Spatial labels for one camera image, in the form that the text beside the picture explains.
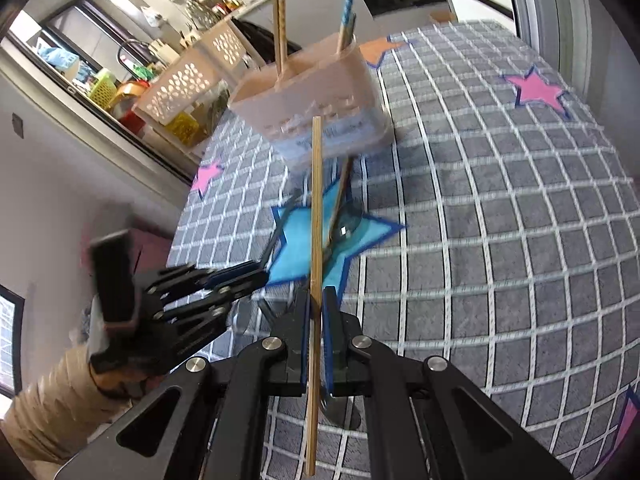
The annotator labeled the beige flower-pattern storage cart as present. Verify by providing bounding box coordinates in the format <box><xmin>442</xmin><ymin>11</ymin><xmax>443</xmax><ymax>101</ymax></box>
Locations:
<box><xmin>132</xmin><ymin>17</ymin><xmax>256</xmax><ymax>161</ymax></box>

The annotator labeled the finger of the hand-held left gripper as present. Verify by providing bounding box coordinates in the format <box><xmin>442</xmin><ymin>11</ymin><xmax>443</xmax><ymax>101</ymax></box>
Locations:
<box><xmin>141</xmin><ymin>261</ymin><xmax>269</xmax><ymax>306</ymax></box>
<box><xmin>152</xmin><ymin>280</ymin><xmax>263</xmax><ymax>332</ymax></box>

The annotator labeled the person's left hand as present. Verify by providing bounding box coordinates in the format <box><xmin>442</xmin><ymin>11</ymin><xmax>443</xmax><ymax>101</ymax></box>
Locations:
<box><xmin>94</xmin><ymin>366</ymin><xmax>162</xmax><ymax>402</ymax></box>

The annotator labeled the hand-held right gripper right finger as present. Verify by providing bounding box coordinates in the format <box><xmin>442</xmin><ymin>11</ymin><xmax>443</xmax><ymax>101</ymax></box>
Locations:
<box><xmin>322</xmin><ymin>287</ymin><xmax>573</xmax><ymax>480</ymax></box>

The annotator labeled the beige plastic utensil holder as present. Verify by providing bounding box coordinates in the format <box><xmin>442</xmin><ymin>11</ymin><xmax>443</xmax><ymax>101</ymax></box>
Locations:
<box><xmin>229</xmin><ymin>32</ymin><xmax>397</xmax><ymax>162</ymax></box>

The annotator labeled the grey checked star tablecloth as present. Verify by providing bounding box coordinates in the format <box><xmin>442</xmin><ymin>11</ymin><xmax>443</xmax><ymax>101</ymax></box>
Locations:
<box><xmin>165</xmin><ymin>17</ymin><xmax>640</xmax><ymax>480</ymax></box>

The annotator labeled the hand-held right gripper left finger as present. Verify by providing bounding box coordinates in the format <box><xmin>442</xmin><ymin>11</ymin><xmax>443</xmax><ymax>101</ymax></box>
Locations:
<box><xmin>55</xmin><ymin>287</ymin><xmax>311</xmax><ymax>480</ymax></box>

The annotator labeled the green plastic basket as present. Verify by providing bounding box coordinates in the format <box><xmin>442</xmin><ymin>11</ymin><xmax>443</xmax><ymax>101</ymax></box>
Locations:
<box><xmin>90</xmin><ymin>67</ymin><xmax>119</xmax><ymax>107</ymax></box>

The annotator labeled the orange round bowl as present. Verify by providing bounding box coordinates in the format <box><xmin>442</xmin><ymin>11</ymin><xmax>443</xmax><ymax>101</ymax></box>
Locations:
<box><xmin>116</xmin><ymin>80</ymin><xmax>151</xmax><ymax>106</ymax></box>

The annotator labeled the bag of dried greens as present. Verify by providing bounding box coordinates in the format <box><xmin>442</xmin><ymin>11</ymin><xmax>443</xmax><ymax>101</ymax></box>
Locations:
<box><xmin>200</xmin><ymin>85</ymin><xmax>232</xmax><ymax>127</ymax></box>

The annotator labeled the red plastic basin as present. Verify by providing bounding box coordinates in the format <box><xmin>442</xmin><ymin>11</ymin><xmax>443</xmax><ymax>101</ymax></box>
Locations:
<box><xmin>117</xmin><ymin>100</ymin><xmax>146</xmax><ymax>133</ymax></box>

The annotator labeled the person's left forearm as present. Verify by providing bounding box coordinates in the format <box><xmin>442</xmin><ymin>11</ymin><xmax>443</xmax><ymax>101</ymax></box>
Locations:
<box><xmin>0</xmin><ymin>345</ymin><xmax>131</xmax><ymax>467</ymax></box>

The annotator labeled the blue patterned chopstick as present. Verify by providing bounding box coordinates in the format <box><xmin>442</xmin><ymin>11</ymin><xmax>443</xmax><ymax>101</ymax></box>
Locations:
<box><xmin>337</xmin><ymin>0</ymin><xmax>360</xmax><ymax>56</ymax></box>

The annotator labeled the metal kitchen faucet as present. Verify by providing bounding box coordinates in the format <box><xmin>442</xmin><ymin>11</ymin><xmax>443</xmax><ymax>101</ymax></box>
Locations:
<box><xmin>117</xmin><ymin>39</ymin><xmax>152</xmax><ymax>67</ymax></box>

